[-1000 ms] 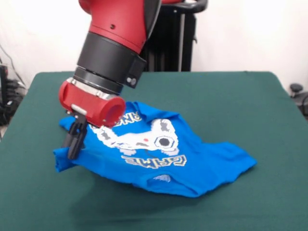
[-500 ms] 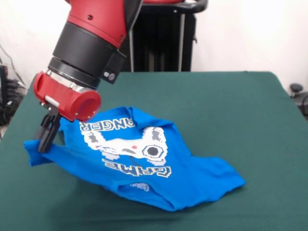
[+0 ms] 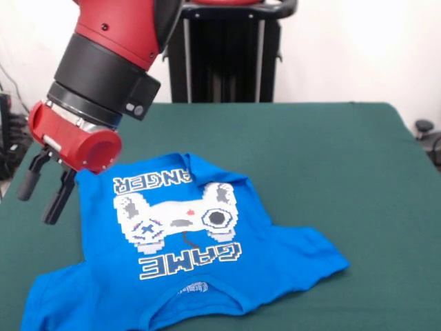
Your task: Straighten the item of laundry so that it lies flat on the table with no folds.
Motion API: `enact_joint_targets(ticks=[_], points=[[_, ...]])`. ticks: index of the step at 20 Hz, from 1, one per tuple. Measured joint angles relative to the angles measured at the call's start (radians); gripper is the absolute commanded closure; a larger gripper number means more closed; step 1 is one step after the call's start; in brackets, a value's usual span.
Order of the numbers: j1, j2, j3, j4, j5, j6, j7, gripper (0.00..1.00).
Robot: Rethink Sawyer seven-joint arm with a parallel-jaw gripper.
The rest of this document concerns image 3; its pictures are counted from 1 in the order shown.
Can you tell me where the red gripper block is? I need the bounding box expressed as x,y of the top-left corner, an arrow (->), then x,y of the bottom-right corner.
17,99 -> 123,225

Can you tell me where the blue printed t-shirt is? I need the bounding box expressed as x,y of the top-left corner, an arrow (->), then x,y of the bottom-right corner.
19,152 -> 351,331

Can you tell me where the black electronics box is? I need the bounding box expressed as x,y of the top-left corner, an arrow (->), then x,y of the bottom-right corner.
0,92 -> 14,152

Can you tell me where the dark green table cloth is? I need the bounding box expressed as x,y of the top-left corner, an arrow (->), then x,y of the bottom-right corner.
0,101 -> 441,331

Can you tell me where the black chair part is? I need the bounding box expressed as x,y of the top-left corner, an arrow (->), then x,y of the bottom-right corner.
414,119 -> 441,173

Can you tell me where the black cable bundle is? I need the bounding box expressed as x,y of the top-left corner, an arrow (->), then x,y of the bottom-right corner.
0,61 -> 41,182

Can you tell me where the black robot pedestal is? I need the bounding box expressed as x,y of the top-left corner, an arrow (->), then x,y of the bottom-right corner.
161,0 -> 298,103

